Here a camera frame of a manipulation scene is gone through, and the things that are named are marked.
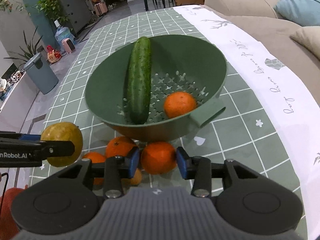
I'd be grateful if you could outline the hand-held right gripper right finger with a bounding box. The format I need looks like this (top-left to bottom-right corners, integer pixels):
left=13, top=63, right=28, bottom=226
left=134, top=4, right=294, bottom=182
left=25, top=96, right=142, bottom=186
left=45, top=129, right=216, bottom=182
left=176, top=147, right=260, bottom=198

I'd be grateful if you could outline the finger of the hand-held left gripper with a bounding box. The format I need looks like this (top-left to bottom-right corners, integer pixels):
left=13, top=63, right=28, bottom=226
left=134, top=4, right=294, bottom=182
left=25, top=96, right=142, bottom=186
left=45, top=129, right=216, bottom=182
left=0, top=141, right=76, bottom=161
left=0, top=131, right=42, bottom=142

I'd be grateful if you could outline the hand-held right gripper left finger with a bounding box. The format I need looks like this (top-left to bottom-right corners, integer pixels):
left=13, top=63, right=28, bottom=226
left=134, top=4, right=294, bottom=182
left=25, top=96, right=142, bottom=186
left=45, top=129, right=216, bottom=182
left=57, top=147, right=141, bottom=199

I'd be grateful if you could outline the orange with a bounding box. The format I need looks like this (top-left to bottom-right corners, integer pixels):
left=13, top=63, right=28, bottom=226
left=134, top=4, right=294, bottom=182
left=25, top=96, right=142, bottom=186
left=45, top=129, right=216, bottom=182
left=105, top=136, right=138, bottom=158
left=121, top=167, right=143, bottom=186
left=140, top=141, right=178, bottom=175
left=82, top=152, right=107, bottom=185
left=164, top=92, right=198, bottom=119

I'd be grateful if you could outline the yellow-green pear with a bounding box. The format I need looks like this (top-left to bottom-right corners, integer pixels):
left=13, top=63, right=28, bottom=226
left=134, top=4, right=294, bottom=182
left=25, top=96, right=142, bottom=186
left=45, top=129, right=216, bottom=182
left=41, top=122, right=84, bottom=167

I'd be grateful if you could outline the green colander bowl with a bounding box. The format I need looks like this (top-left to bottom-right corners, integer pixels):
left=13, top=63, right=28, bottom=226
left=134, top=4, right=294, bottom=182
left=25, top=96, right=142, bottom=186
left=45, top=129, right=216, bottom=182
left=84, top=34, right=227, bottom=142

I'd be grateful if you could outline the white low cabinet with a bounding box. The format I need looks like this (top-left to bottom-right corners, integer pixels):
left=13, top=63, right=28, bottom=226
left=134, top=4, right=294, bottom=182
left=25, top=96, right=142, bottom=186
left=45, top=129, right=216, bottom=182
left=0, top=72, right=40, bottom=130

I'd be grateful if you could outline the red cloth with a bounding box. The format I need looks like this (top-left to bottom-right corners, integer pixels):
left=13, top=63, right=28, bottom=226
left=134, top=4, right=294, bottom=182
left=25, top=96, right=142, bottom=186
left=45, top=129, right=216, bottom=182
left=0, top=187, right=25, bottom=240

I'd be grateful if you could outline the grey-blue trash bin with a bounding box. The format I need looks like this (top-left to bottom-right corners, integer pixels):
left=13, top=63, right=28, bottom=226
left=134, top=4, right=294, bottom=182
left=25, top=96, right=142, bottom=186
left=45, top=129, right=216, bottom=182
left=24, top=52, right=59, bottom=95

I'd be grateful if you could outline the row of small figurines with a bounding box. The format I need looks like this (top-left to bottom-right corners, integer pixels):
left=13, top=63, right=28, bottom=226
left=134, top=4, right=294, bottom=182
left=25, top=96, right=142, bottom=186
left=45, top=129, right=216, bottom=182
left=0, top=70, right=25, bottom=98

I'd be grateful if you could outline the green checked tablecloth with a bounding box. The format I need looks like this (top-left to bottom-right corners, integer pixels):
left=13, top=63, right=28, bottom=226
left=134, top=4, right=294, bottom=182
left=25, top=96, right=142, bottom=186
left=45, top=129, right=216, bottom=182
left=30, top=7, right=304, bottom=205

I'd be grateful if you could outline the green cucumber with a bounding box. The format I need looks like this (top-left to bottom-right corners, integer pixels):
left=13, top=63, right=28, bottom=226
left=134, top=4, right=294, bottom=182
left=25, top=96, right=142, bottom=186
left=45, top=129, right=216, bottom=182
left=126, top=36, right=152, bottom=125

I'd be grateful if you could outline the red gift box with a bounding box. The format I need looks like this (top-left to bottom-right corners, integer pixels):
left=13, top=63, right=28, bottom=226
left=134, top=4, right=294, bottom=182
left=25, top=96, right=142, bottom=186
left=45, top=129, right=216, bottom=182
left=47, top=45, right=62, bottom=64

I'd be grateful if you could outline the long-leaf potted plant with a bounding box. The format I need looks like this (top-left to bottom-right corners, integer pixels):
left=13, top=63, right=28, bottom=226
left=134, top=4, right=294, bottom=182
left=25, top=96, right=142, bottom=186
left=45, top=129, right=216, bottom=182
left=4, top=27, right=43, bottom=68

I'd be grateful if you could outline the pink space heater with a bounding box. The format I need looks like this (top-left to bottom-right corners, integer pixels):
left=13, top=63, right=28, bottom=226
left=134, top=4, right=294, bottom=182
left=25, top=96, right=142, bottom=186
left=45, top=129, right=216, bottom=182
left=62, top=38, right=76, bottom=53

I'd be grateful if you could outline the blue water jug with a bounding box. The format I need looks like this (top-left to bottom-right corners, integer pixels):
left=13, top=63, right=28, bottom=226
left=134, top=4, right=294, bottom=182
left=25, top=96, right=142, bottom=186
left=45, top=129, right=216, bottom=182
left=54, top=20, right=75, bottom=53

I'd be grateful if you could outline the large trailing potted plant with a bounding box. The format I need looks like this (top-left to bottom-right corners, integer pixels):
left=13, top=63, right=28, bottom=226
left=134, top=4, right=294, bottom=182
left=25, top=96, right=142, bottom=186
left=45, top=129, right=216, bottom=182
left=36, top=0, right=69, bottom=23

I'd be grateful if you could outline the grey drawer cabinet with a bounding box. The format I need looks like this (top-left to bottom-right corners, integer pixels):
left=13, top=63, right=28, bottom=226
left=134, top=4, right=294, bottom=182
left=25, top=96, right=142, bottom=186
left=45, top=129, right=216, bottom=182
left=57, top=0, right=92, bottom=34

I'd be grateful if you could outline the hanging vine plant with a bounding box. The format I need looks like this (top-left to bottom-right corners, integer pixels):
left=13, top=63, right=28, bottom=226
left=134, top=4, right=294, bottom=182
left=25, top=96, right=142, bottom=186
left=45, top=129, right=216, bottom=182
left=0, top=0, right=30, bottom=14

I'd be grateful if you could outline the pink suitcase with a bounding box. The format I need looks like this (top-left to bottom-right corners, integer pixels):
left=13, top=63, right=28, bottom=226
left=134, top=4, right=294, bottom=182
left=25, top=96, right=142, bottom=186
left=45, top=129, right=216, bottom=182
left=94, top=2, right=108, bottom=15

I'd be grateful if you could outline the beige sofa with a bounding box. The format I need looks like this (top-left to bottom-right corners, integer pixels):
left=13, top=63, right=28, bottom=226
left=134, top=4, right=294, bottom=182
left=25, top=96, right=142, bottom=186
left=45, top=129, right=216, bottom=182
left=204, top=0, right=320, bottom=93

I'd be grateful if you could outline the beige pillow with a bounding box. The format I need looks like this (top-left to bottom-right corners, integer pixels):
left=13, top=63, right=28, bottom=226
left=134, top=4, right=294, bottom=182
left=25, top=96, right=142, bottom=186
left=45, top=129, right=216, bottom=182
left=290, top=26, right=320, bottom=60

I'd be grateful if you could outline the light blue pillow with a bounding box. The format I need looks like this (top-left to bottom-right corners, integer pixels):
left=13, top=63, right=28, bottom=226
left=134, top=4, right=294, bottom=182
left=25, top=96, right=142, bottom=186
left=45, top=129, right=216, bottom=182
left=273, top=0, right=320, bottom=27

